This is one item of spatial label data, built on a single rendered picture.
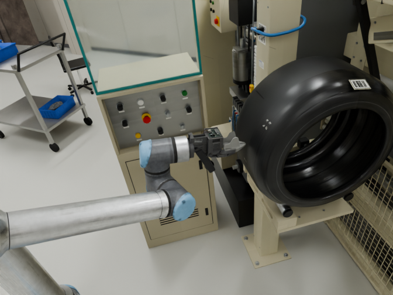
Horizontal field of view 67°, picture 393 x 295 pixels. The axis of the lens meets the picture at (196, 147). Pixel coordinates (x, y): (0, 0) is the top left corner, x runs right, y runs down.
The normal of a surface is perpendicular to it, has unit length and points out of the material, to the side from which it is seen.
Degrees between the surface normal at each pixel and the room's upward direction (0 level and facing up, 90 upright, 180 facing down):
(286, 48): 90
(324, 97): 45
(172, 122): 90
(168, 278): 0
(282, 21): 90
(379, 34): 90
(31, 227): 56
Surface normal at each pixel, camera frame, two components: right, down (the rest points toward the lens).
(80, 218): 0.59, -0.18
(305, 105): -0.25, -0.06
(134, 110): 0.23, 0.57
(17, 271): 0.73, 0.29
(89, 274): -0.11, -0.79
